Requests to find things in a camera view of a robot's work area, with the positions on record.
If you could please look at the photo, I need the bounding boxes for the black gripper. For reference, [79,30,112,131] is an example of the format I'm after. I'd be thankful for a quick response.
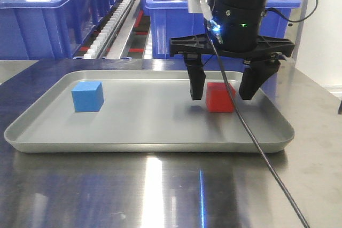
[169,0,294,100]

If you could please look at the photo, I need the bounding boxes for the red cube block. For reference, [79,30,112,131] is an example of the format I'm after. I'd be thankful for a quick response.
[206,82,235,113]

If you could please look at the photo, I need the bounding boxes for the blue cube block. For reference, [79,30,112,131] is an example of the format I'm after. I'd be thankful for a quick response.
[71,81,104,112]

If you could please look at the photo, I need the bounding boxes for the grey metal shelf upright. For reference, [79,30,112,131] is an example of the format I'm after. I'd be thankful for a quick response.
[285,0,308,65]

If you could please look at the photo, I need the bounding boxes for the blue plastic bin right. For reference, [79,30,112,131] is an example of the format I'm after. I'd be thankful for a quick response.
[145,0,301,59]

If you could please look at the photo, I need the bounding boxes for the blue plastic bin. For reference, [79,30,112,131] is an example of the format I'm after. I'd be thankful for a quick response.
[145,0,301,59]
[1,0,114,60]

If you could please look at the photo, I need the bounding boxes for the grey metal tray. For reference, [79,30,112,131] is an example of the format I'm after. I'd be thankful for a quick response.
[4,70,295,154]

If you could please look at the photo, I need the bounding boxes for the white roller conveyor track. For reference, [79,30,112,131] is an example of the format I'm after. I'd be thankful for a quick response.
[81,0,134,59]

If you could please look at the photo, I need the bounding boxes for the blue plastic bin left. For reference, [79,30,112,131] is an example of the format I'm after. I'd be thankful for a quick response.
[1,0,114,60]

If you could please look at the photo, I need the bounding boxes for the black cable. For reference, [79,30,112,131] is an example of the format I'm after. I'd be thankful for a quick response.
[205,23,311,228]

